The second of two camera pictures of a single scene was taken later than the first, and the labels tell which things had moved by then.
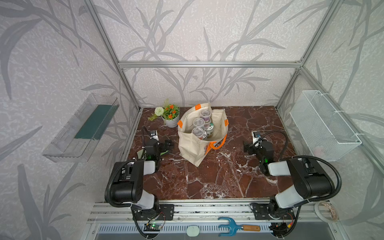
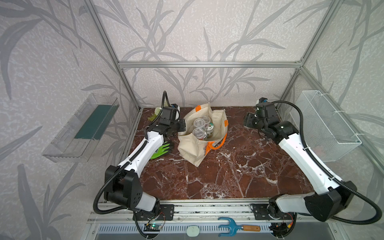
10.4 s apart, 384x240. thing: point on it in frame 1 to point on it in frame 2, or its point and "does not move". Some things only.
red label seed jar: [200, 133] does not move
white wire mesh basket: [326, 134] does not move
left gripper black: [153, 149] to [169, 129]
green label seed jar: [199, 122] does not move
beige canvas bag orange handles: [193, 151] does not move
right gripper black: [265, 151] to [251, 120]
